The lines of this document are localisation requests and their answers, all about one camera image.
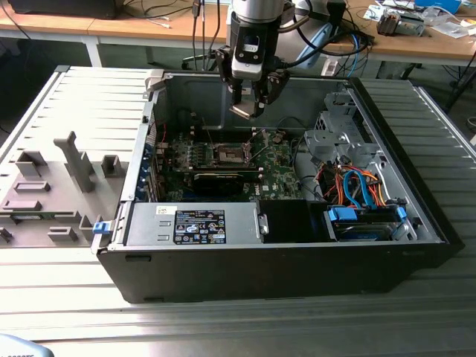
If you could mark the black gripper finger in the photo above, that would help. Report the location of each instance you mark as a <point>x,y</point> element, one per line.
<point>275,87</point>
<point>223,63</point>

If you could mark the silver CPU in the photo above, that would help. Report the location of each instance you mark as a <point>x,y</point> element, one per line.
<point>241,109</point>

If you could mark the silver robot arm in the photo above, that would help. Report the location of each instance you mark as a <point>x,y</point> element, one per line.
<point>256,7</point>

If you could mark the CPU socket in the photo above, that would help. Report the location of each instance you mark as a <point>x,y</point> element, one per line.
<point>230,154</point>

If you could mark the white case label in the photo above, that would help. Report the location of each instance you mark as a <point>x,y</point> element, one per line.
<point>246,90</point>

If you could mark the coin battery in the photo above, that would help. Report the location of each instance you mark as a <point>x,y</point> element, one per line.
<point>277,138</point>

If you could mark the white power adapter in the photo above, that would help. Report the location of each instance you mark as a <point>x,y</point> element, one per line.
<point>330,67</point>

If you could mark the black upright box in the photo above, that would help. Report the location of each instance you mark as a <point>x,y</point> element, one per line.
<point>337,18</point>

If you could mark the metal drive cage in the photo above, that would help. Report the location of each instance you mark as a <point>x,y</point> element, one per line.
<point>327,143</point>

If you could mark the green motherboard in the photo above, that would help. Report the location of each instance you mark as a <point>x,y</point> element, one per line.
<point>279,178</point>

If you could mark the black graphics card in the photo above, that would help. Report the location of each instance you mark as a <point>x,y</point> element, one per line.
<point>217,182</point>

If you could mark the wooden desk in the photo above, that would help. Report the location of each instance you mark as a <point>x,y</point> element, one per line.
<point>111,28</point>
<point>409,46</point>

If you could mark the copper heatsink cooler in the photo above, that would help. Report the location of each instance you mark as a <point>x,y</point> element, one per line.
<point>388,22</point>

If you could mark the silver metal drive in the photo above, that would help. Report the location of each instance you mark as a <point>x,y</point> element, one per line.
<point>411,26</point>

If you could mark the hard disk in blue carrier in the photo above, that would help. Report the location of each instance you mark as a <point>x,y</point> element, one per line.
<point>344,215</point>

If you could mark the black flat device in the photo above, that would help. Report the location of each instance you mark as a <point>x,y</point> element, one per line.
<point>63,9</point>

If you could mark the blue box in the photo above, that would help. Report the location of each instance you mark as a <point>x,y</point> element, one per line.
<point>439,4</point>

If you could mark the grey power supply unit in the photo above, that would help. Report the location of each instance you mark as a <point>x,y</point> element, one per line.
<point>148,223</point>

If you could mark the clear plastic bag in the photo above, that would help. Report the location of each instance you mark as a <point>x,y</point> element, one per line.
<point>453,29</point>

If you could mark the black PC case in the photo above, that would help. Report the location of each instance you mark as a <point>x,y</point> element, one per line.
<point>260,271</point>

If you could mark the blue case latch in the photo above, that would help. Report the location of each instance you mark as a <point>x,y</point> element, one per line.
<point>101,228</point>

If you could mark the grey parts rack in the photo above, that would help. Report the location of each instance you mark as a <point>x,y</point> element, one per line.
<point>48,175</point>

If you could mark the green RAM stick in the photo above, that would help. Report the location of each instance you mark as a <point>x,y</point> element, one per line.
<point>26,216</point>

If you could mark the grey rounded device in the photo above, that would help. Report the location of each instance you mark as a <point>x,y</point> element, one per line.
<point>18,346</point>

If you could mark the white camera black bracket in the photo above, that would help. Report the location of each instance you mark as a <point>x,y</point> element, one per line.
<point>245,70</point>

